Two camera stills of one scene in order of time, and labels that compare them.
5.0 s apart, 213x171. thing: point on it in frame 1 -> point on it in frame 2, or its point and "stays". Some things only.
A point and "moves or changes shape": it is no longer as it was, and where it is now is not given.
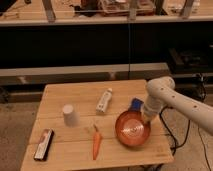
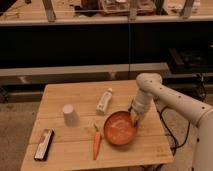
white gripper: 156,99 -> 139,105
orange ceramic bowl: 132,128 moves or changes shape
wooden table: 91,124 stays
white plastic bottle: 102,104 stays
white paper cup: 71,117 stays
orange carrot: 96,142 stays
